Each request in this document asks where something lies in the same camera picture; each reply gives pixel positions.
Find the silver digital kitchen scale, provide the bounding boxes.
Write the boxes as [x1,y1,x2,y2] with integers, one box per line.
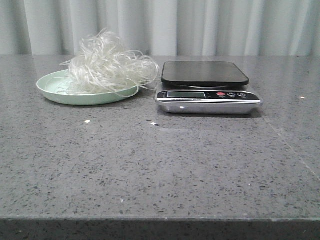
[155,61,263,115]

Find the white pleated curtain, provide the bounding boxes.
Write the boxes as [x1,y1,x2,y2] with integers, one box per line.
[0,0,320,56]

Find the light green round plate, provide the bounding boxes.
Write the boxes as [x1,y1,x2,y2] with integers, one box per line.
[36,70,139,106]

